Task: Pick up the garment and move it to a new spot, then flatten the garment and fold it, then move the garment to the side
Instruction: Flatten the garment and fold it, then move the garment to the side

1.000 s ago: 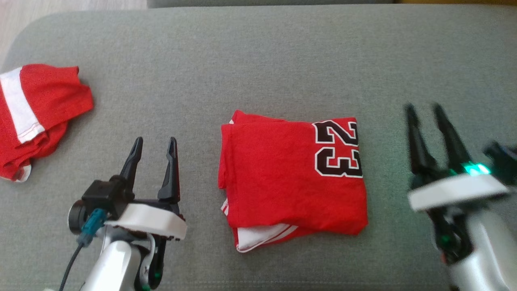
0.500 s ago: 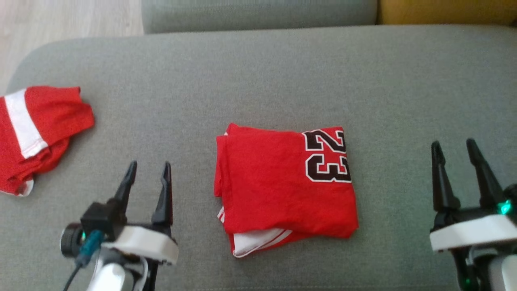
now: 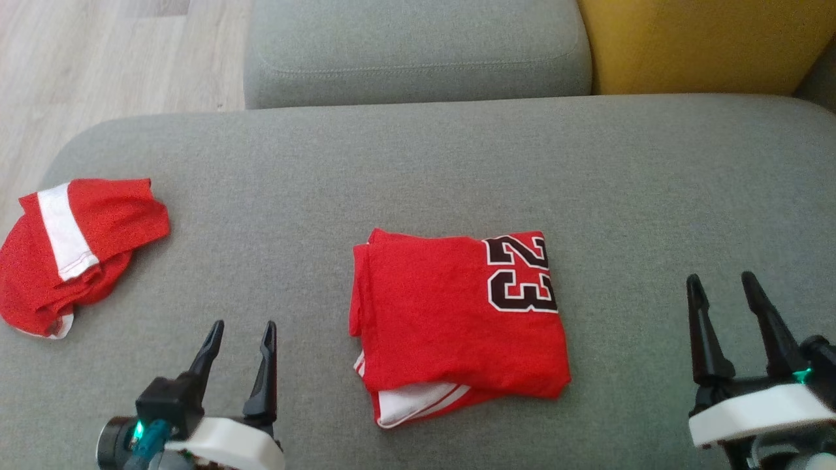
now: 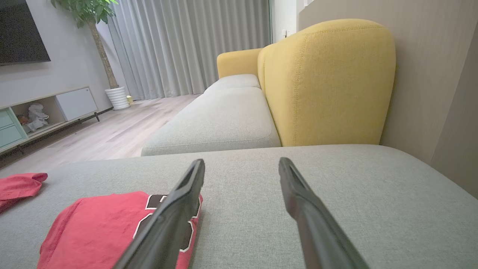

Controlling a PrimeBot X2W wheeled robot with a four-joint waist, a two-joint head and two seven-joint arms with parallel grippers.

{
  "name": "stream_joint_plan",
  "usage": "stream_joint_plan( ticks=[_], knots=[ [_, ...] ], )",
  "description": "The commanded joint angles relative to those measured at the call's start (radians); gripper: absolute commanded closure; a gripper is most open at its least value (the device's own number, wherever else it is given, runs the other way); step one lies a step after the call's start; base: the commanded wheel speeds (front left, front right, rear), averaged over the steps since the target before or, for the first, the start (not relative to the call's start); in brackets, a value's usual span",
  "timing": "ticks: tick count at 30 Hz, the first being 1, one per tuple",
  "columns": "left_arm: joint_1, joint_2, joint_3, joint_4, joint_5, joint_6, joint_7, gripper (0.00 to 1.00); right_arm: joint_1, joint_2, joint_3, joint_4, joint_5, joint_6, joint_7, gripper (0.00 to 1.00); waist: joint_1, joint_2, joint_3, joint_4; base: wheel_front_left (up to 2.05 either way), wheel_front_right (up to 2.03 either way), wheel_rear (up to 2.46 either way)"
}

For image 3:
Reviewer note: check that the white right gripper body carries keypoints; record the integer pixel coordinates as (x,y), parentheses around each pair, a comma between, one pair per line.
(757,411)

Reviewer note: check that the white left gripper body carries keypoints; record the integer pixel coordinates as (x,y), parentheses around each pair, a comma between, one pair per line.
(235,447)

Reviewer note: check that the grey sofa seat cushion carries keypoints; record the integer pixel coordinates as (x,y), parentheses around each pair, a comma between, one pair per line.
(418,46)

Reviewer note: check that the red shorts with white stripe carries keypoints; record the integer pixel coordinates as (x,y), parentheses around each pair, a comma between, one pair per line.
(111,215)

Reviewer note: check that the red jersey with black print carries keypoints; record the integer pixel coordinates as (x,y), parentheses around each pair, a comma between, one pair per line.
(431,313)

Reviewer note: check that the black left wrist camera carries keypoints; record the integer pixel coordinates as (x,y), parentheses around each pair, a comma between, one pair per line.
(166,405)

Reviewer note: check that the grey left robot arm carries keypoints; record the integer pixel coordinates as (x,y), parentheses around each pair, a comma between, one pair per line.
(114,444)

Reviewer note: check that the yellow sofa backrest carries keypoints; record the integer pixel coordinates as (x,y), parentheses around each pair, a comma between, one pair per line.
(705,46)

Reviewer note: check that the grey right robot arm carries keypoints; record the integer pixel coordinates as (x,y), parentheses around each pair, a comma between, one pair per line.
(784,457)

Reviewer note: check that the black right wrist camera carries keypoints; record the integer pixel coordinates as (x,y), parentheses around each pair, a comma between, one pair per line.
(823,359)

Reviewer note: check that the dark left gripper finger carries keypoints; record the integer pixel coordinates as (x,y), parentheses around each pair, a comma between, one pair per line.
(208,356)
(266,378)

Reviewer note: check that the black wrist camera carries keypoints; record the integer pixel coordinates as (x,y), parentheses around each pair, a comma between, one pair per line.
(166,405)
(823,359)

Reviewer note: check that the large grey sofa ottoman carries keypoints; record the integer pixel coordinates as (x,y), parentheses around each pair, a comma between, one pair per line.
(457,163)

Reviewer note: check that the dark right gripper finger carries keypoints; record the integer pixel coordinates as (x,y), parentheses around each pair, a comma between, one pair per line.
(777,339)
(707,339)

